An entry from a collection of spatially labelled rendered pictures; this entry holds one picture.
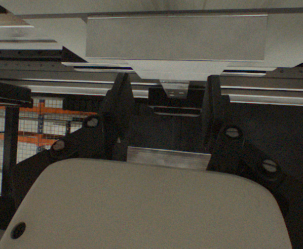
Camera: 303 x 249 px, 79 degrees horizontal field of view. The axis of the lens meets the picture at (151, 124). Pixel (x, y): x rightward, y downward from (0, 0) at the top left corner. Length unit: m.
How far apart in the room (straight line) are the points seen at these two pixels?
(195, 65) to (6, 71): 0.54
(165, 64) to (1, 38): 0.20
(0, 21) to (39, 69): 0.32
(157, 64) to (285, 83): 0.35
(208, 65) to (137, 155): 0.11
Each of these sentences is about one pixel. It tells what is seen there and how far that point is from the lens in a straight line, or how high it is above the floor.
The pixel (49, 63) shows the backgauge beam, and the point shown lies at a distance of 0.55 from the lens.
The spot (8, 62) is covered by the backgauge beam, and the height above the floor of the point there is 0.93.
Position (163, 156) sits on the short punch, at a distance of 0.19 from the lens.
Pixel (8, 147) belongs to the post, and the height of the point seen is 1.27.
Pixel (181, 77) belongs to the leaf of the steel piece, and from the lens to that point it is 0.21.
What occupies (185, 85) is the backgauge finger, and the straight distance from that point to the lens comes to 0.24.
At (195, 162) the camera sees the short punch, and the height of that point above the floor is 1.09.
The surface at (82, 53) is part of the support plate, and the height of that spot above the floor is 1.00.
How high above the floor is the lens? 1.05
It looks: 1 degrees up
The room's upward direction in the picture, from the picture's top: 176 degrees counter-clockwise
